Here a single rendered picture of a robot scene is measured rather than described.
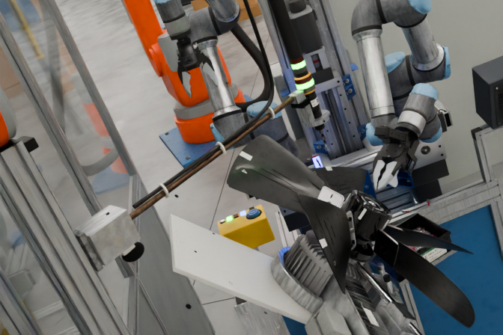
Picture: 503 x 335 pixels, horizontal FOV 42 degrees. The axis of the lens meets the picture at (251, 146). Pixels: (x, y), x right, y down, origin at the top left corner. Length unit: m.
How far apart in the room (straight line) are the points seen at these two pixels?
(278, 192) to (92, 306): 0.59
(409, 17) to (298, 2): 0.48
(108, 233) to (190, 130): 4.43
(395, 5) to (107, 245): 1.19
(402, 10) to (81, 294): 1.28
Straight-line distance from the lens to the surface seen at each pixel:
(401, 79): 2.42
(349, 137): 2.58
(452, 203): 2.31
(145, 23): 5.66
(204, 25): 2.47
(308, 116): 1.61
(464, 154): 4.01
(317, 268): 1.64
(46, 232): 1.22
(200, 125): 5.61
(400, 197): 2.60
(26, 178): 1.19
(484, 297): 2.60
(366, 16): 2.07
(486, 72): 2.19
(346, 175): 1.93
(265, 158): 1.69
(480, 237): 2.45
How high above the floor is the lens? 2.09
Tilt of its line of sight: 23 degrees down
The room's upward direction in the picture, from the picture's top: 22 degrees counter-clockwise
